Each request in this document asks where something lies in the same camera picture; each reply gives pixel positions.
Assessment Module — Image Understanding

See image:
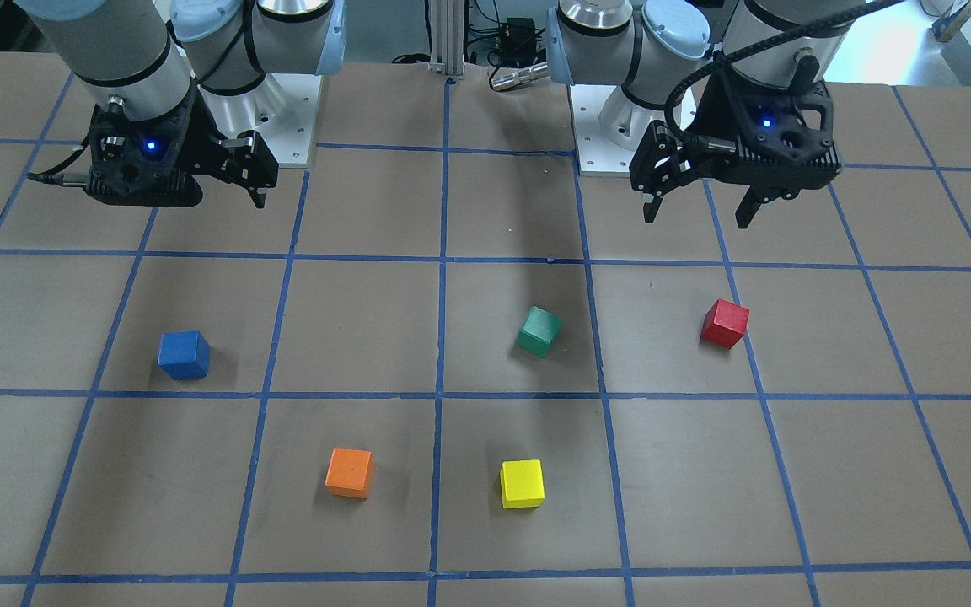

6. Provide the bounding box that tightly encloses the blue wooden block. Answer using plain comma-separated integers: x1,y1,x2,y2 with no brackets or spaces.
157,330,211,380

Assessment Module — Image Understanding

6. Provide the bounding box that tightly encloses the green wooden block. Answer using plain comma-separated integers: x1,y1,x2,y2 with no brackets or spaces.
515,306,563,358

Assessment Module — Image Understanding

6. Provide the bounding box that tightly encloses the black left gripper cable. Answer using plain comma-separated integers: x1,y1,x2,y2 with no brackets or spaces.
664,0,908,157

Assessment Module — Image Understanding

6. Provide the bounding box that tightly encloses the aluminium frame post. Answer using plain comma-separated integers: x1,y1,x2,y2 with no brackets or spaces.
425,0,469,81

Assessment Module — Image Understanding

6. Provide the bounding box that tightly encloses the orange wooden block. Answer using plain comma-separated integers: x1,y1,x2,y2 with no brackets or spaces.
325,447,375,500

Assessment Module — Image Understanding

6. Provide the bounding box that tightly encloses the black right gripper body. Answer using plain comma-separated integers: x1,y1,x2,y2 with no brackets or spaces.
84,85,278,207

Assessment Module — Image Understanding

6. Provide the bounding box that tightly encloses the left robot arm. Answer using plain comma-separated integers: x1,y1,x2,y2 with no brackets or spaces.
545,1,862,229

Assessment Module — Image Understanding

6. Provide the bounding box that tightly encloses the red wooden block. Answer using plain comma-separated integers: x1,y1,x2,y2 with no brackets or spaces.
699,298,751,350

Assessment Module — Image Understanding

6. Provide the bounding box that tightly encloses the yellow wooden block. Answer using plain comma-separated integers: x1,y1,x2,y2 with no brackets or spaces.
498,459,545,508

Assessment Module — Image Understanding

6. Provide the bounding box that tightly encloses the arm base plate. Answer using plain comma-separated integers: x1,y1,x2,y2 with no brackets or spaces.
569,84,664,177
200,74,325,169

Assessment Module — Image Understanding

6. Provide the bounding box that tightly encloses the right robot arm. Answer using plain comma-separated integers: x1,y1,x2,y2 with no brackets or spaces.
19,1,346,208

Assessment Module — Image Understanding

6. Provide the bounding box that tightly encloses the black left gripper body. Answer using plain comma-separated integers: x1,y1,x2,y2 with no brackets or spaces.
629,64,840,199

